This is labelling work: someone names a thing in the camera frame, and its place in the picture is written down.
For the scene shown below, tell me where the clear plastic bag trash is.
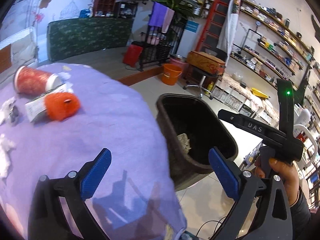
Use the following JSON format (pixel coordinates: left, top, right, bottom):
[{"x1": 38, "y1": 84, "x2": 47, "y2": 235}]
[{"x1": 0, "y1": 97, "x2": 20, "y2": 126}]

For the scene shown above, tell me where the red paper cup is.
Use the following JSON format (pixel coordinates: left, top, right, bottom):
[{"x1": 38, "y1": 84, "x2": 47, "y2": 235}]
[{"x1": 14, "y1": 66, "x2": 62, "y2": 96}]

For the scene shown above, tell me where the white tissue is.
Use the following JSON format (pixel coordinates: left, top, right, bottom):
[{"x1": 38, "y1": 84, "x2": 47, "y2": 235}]
[{"x1": 0, "y1": 134, "x2": 16, "y2": 179}]

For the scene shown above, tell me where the black sleeved right forearm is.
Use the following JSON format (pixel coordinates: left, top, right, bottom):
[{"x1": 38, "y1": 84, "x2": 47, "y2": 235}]
[{"x1": 290, "y1": 187, "x2": 319, "y2": 240}]

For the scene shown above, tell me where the dark brown trash bin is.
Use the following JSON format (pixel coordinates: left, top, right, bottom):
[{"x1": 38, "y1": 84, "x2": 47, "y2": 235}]
[{"x1": 156, "y1": 93, "x2": 238, "y2": 191}]

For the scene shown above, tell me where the person's right hand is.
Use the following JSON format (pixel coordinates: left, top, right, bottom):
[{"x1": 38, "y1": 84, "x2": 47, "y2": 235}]
[{"x1": 268, "y1": 158, "x2": 299, "y2": 206}]

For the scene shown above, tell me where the white metal chair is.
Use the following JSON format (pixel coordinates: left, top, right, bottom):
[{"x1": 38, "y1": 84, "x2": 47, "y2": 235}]
[{"x1": 293, "y1": 124, "x2": 318, "y2": 170}]

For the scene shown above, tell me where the yellow tray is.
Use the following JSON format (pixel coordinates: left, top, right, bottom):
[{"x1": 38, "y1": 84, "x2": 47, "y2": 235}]
[{"x1": 251, "y1": 87, "x2": 269, "y2": 99}]

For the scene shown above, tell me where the purple floral tablecloth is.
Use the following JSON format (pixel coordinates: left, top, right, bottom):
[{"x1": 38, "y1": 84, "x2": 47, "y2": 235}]
[{"x1": 1, "y1": 63, "x2": 187, "y2": 239}]

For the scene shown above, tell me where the rolling stool with box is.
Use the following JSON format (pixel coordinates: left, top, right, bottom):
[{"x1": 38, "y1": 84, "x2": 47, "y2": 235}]
[{"x1": 183, "y1": 51, "x2": 226, "y2": 100}]

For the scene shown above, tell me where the red ladder shelf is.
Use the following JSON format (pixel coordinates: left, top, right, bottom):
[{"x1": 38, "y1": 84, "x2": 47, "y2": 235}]
[{"x1": 195, "y1": 0, "x2": 230, "y2": 54}]

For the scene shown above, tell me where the orange plastic bucket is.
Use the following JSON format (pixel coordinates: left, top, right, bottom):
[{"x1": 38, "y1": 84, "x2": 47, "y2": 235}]
[{"x1": 161, "y1": 63, "x2": 182, "y2": 86}]

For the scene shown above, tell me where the black metal rack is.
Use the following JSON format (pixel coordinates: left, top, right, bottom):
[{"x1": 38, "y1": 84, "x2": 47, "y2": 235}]
[{"x1": 138, "y1": 16, "x2": 187, "y2": 71}]

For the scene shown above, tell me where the green potted plant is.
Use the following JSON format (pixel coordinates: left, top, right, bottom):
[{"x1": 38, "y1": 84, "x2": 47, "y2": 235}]
[{"x1": 154, "y1": 0, "x2": 198, "y2": 19}]

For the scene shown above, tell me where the pink hanging towel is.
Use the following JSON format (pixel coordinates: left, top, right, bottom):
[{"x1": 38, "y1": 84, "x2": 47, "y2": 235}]
[{"x1": 162, "y1": 8, "x2": 175, "y2": 34}]

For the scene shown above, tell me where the red bag on floor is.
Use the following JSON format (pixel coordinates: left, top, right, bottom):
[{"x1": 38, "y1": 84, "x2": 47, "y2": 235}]
[{"x1": 123, "y1": 44, "x2": 143, "y2": 68}]

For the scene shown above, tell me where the white wicker swing sofa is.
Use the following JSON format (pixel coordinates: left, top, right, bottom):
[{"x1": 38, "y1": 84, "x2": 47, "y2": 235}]
[{"x1": 1, "y1": 27, "x2": 39, "y2": 83}]

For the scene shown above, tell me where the purple hanging towel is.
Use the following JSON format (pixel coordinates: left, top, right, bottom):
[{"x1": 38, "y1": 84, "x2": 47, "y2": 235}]
[{"x1": 148, "y1": 2, "x2": 168, "y2": 27}]

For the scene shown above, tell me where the green patterned counter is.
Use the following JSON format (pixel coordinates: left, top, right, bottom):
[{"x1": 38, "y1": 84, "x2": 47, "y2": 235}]
[{"x1": 47, "y1": 17, "x2": 133, "y2": 62}]

